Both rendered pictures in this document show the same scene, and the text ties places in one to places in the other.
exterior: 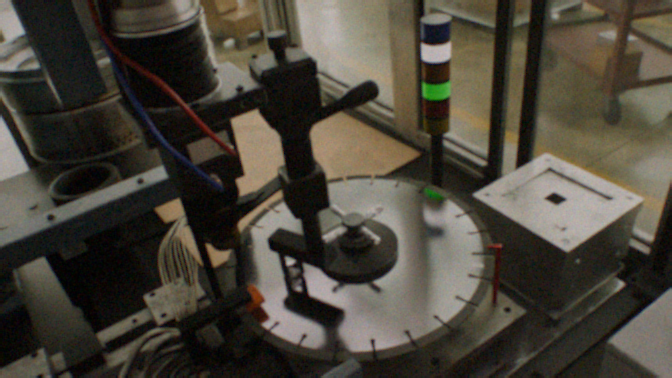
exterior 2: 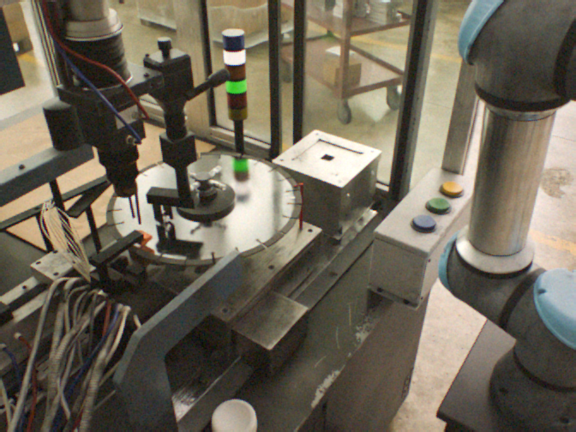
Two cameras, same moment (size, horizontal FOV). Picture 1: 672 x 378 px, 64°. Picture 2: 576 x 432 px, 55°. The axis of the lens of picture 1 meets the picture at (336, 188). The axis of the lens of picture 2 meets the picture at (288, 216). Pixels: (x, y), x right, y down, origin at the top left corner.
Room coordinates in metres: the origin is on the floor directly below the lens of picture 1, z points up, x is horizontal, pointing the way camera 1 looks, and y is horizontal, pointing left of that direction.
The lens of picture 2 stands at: (-0.28, 0.21, 1.54)
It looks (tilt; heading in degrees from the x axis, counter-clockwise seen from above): 37 degrees down; 334
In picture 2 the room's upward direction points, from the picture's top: straight up
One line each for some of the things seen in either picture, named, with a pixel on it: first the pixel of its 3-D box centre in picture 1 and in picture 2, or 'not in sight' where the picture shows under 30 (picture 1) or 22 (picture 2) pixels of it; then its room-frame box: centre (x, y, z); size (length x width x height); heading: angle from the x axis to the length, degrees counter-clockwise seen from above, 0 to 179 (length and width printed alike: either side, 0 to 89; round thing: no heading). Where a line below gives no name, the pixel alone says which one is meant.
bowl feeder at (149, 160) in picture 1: (94, 117); not in sight; (1.12, 0.52, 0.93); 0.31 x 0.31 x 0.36
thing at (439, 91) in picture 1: (436, 86); (236, 83); (0.79, -0.18, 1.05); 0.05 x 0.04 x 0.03; 29
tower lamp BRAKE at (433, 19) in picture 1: (435, 28); (233, 39); (0.79, -0.18, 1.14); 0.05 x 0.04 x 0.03; 29
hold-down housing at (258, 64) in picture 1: (293, 130); (172, 106); (0.48, 0.03, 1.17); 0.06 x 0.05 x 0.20; 110
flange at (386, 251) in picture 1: (356, 242); (205, 195); (0.54, -0.02, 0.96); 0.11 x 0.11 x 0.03
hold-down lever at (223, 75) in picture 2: (331, 97); (199, 81); (0.47, -0.01, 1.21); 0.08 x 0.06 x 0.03; 119
